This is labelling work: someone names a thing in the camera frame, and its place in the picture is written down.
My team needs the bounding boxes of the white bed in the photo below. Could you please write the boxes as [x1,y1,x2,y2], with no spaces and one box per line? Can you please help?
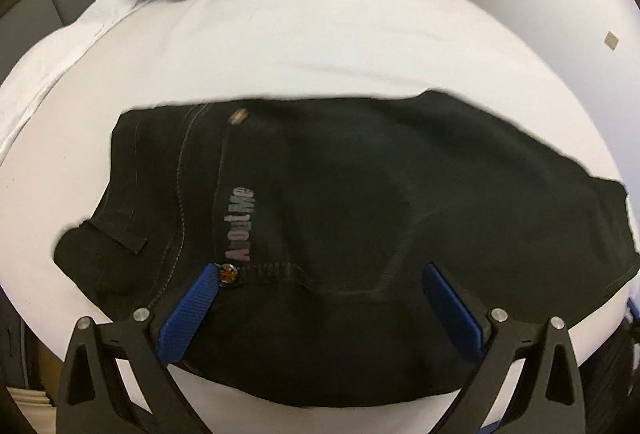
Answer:
[0,0,632,434]

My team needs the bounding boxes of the black pants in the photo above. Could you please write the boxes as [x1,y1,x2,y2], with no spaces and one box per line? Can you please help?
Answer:
[54,88,640,407]

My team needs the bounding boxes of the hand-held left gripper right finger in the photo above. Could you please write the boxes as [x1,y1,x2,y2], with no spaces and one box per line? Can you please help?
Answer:
[421,262,586,434]

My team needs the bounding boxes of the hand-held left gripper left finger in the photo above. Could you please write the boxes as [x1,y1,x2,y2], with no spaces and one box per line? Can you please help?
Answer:
[56,263,219,434]

